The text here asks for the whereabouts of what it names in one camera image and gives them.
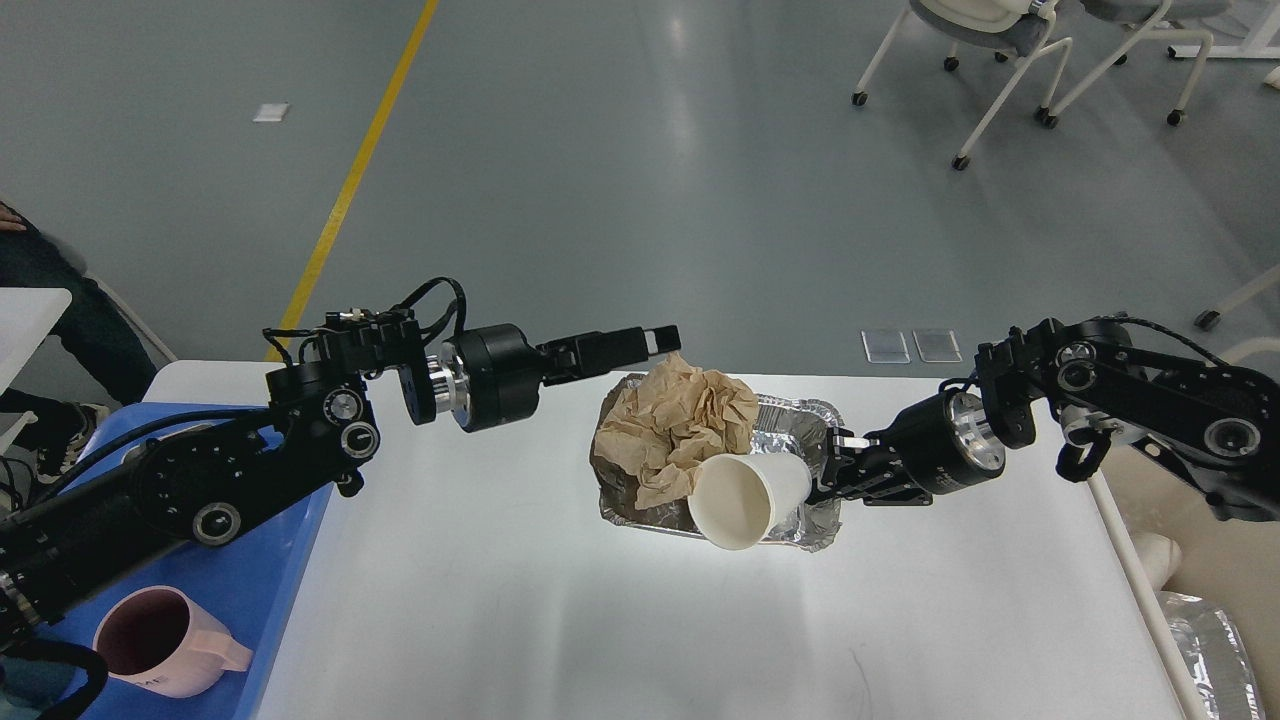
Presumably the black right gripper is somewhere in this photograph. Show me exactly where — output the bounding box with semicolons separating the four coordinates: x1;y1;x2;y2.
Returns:
806;389;1006;505

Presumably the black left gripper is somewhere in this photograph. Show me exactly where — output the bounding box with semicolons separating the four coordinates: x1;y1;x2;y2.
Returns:
428;324;682;433

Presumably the aluminium foil tray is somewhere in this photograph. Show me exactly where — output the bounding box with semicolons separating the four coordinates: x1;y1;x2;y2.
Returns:
588;395;842;553

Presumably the white paper cup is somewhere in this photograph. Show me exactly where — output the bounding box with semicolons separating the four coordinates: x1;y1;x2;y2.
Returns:
687;452;812;551

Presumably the brown paper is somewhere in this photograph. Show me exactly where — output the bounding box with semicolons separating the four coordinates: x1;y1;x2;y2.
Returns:
593;351;760;511

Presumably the pink plastic mug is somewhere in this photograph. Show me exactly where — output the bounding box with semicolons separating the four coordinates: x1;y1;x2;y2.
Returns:
91;585;253;700

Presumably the stainless steel rectangular pan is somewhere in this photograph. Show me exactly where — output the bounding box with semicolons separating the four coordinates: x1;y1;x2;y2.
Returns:
120;421;215;465

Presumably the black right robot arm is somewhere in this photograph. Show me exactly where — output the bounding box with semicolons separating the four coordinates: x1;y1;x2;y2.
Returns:
806;315;1279;523

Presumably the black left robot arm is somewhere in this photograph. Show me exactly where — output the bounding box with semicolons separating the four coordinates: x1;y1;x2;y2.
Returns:
3;277;681;719

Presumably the floor outlet cover left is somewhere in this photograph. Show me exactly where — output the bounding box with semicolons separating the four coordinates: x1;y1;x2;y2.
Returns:
860;329;911;365

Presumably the floor outlet cover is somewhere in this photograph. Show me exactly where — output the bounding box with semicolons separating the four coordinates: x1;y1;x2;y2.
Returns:
911;329;964;364
860;329;911;365

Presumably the floor outlet cover right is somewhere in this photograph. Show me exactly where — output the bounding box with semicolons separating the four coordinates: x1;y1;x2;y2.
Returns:
911;329;964;364

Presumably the beige plastic bin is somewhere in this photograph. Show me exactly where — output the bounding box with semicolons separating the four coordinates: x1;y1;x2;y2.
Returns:
1101;445;1279;719

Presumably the white chair leg right edge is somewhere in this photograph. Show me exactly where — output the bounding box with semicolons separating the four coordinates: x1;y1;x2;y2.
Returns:
1192;264;1280;332

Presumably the foil tray in bin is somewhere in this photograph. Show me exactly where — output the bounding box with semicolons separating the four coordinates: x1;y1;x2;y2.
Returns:
1156;591;1267;719

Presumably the white office chair left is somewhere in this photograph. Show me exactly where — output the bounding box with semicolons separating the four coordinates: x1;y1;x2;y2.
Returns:
850;1;1074;172

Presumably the white office chair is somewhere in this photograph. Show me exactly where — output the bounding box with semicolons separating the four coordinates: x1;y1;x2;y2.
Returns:
1036;0;1235;131
850;1;1074;172

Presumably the person in beige sweater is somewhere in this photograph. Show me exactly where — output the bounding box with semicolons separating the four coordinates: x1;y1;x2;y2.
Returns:
1;205;157;484

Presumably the white side table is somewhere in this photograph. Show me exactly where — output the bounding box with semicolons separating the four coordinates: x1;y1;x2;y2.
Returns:
0;288;175;401

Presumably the white office chair right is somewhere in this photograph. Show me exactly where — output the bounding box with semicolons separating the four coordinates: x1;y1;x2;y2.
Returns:
1036;0;1235;131

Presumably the teal cup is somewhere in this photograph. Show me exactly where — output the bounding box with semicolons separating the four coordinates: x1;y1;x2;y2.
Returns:
1;656;76;719

